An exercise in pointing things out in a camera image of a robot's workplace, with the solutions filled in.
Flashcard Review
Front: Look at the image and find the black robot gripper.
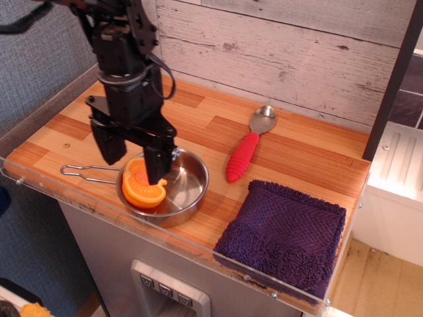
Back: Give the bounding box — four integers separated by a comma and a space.
86, 65, 176, 185

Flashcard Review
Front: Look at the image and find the orange toy fruit half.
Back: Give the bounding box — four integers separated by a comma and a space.
122, 157, 167, 209

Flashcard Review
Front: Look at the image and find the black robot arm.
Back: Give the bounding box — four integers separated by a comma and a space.
59, 1, 178, 185

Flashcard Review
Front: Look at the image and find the orange object bottom left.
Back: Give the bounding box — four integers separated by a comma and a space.
20, 302, 52, 317

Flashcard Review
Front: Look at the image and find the small steel saucepan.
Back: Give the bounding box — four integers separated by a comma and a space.
60, 149, 210, 227

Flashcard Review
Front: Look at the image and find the grey toy fridge cabinet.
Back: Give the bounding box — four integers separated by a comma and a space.
61, 203, 301, 316

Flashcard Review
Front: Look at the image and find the silver dispenser panel with buttons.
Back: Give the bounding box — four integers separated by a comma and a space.
131, 260, 212, 316

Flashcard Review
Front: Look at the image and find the purple folded towel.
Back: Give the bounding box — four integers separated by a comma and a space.
214, 180, 346, 299

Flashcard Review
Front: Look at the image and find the white toy sink unit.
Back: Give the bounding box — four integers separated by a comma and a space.
352, 48, 423, 268

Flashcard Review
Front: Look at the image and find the clear acrylic guard rail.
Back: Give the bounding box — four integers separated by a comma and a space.
1, 159, 351, 316

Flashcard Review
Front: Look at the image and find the red handled metal spoon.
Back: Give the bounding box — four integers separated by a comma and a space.
225, 106, 276, 183

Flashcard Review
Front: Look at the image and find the dark wooden post right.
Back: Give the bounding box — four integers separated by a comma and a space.
362, 0, 422, 161

